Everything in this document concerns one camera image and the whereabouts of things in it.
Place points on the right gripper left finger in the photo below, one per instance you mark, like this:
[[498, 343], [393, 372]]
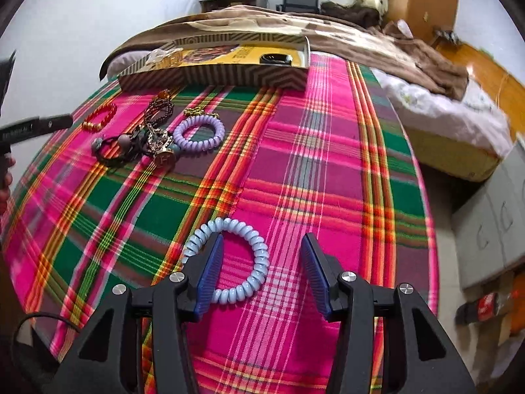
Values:
[[106, 355]]

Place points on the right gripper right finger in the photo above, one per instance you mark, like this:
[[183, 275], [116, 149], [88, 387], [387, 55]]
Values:
[[419, 357]]

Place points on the person's left hand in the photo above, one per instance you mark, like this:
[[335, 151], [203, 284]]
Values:
[[7, 162]]

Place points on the plaid colourful table cloth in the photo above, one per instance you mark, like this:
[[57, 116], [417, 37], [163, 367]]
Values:
[[287, 166]]

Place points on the red cola bottle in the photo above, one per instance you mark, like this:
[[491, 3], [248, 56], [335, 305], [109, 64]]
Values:
[[488, 306]]

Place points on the grey drawer cabinet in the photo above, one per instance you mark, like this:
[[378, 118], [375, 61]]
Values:
[[489, 227]]

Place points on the bed with white sheet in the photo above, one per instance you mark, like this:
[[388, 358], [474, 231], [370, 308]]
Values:
[[465, 138]]

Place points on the striped cardboard tray box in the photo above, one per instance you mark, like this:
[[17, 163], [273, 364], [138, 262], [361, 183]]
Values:
[[233, 59]]

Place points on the brown fleece blanket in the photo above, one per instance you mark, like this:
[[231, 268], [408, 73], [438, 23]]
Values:
[[410, 59]]

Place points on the wooden headboard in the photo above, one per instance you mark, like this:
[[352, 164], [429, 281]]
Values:
[[502, 87]]

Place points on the black office chair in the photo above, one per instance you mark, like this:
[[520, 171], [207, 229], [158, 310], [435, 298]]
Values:
[[307, 6]]

